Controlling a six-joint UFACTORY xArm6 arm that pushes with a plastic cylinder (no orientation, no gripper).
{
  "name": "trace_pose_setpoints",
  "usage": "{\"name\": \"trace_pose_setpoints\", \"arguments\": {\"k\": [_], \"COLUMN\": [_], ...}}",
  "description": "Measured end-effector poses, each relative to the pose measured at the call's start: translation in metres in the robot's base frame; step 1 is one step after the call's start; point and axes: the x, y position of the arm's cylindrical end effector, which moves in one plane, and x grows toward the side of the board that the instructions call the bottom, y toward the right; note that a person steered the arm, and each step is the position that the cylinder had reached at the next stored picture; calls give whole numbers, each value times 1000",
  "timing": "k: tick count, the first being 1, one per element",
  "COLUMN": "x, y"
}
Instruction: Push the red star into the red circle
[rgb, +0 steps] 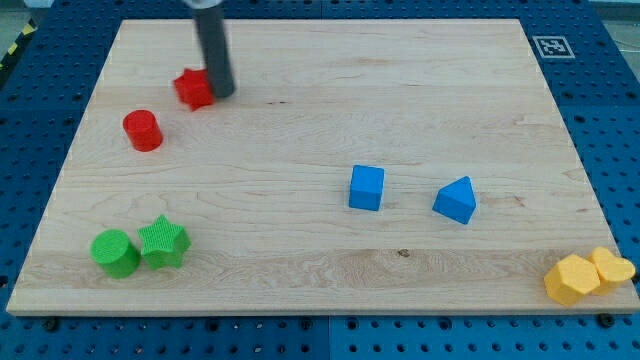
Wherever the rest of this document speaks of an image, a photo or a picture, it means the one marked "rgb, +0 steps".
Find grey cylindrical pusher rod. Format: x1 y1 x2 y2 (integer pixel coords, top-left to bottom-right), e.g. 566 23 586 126
193 3 236 98

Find red star block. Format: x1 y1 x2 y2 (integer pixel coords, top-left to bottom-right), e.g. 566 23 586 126
173 68 215 111

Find blue pentagon block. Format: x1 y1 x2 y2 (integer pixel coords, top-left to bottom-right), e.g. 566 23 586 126
432 176 477 225

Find green cylinder block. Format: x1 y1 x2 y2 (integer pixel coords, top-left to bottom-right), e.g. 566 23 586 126
90 229 140 279

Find silver rod mount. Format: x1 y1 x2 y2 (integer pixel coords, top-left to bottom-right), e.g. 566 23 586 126
182 0 223 9

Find green star block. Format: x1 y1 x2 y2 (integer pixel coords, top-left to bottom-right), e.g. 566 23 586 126
137 215 191 270

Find red cylinder block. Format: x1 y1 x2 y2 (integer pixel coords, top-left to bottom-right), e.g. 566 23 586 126
123 109 163 152

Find yellow heart block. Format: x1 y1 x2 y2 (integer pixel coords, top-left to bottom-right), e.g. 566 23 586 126
587 247 636 296

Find yellow hexagon block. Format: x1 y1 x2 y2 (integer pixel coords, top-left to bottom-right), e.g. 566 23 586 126
543 254 601 306

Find blue cube block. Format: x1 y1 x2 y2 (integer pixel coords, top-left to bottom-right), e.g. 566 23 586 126
348 165 385 211

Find white fiducial marker tag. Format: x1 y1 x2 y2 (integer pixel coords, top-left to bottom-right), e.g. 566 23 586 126
533 35 575 59

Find wooden board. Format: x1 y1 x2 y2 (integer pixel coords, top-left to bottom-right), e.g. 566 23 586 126
7 19 615 317

